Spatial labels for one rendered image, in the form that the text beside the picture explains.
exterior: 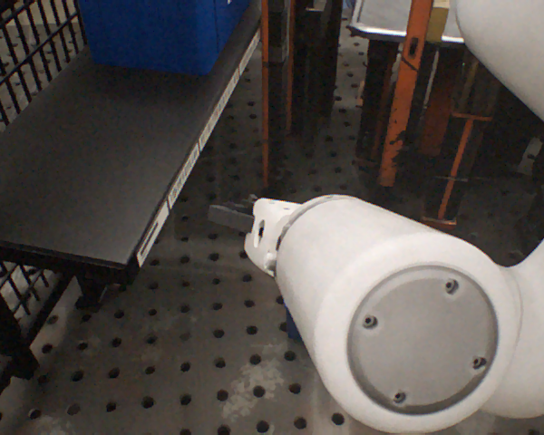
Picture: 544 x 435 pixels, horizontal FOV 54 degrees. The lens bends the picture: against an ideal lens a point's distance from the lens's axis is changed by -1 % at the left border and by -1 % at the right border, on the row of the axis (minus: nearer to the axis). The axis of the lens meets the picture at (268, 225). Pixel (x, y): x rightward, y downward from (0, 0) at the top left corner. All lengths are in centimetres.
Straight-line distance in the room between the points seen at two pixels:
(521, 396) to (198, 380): 56
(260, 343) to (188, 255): 21
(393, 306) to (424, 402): 4
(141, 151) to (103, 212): 9
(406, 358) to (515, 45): 12
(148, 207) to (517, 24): 40
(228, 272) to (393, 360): 69
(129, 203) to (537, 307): 38
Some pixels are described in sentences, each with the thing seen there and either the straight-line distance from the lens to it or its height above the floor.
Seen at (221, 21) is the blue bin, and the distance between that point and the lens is 75.
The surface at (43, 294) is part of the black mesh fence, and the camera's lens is 84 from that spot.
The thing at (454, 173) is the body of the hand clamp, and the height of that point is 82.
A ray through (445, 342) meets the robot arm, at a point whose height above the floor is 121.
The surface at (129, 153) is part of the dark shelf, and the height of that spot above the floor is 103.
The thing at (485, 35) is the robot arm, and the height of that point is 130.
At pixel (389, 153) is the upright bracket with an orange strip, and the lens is 94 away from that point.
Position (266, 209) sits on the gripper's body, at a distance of 39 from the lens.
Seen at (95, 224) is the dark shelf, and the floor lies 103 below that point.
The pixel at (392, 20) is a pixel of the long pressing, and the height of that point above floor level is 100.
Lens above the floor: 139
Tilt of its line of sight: 46 degrees down
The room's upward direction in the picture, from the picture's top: straight up
